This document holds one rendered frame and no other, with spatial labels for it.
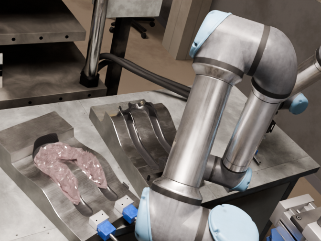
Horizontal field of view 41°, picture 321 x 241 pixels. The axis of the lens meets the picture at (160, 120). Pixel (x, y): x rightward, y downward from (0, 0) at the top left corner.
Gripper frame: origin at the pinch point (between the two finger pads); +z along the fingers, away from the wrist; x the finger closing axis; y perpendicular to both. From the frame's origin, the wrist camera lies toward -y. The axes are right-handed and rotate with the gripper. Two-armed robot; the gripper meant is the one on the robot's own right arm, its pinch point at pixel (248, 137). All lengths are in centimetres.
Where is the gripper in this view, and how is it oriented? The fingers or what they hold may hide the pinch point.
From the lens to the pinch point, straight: 189.9
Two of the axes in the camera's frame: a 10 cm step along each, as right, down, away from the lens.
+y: 3.6, 6.2, -6.9
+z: -2.2, 7.8, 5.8
